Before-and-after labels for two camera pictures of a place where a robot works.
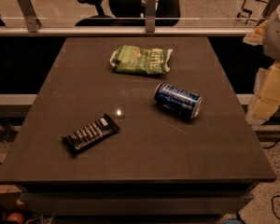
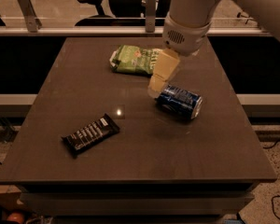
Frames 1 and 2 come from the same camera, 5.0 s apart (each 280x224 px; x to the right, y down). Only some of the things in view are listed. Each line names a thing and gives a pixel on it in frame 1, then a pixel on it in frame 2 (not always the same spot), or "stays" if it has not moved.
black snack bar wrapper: x=91 y=133 stays
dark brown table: x=93 y=144 stays
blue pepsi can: x=177 y=102 stays
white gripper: x=277 y=36 to x=186 y=38
